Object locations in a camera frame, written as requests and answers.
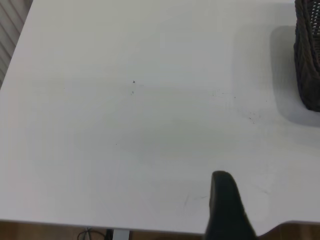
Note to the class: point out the grey ribbed blinds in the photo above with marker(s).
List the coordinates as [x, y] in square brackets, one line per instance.
[11, 30]

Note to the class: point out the black woven wicker basket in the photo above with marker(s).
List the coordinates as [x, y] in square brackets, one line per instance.
[308, 55]

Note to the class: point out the white metal table leg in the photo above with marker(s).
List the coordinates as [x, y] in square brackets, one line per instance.
[121, 234]

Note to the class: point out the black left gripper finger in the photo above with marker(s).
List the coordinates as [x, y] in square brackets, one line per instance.
[225, 210]

